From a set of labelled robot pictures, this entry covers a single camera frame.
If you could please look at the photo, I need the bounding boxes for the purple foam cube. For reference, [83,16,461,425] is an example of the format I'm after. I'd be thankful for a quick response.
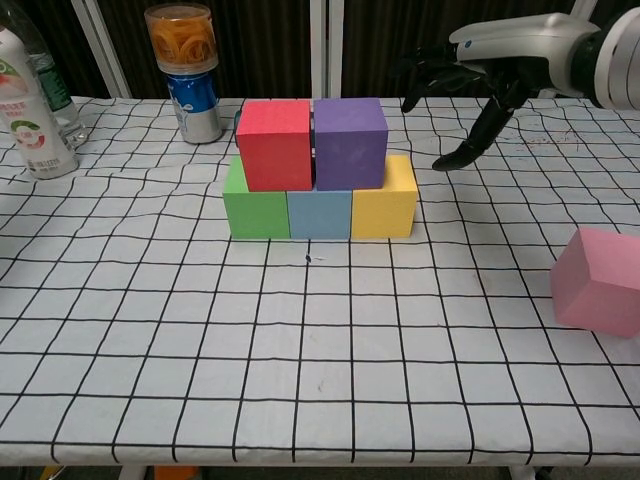
[312,97,390,192]

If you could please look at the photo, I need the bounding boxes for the clear jar orange rubber bands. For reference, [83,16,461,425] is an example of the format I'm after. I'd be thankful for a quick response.
[144,3,219,75]

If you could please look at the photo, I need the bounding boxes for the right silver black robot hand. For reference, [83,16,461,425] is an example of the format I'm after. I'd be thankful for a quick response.
[397,13,591,173]

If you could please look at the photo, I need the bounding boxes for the white partition post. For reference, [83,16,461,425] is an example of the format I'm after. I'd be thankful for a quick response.
[569,0,600,21]
[308,0,344,99]
[69,0,132,99]

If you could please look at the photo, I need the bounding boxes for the white tea drink bottle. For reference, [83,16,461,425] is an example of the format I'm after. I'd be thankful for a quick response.
[0,24,80,180]

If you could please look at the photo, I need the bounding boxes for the red foam cube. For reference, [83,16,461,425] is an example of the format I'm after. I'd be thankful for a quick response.
[235,98,315,193]

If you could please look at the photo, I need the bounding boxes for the green foam cube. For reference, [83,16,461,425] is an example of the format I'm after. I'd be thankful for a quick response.
[223,154,292,240]

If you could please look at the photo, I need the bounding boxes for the blue white drink can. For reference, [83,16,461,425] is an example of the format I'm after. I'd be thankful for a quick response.
[166,69,223,145]

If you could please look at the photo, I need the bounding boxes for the clear water bottle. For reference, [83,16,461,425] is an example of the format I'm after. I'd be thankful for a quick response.
[4,8,87,151]

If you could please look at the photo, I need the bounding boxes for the white black checkered tablecloth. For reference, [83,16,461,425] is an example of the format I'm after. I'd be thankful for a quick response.
[0,96,640,464]

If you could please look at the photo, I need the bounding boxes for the light blue foam cube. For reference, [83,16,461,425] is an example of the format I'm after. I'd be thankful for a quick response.
[285,188,354,240]

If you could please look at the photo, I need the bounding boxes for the pink foam cube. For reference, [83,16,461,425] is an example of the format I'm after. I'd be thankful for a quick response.
[550,227,640,340]

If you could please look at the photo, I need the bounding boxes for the yellow foam cube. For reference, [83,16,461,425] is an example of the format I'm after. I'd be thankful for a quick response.
[349,154,419,240]

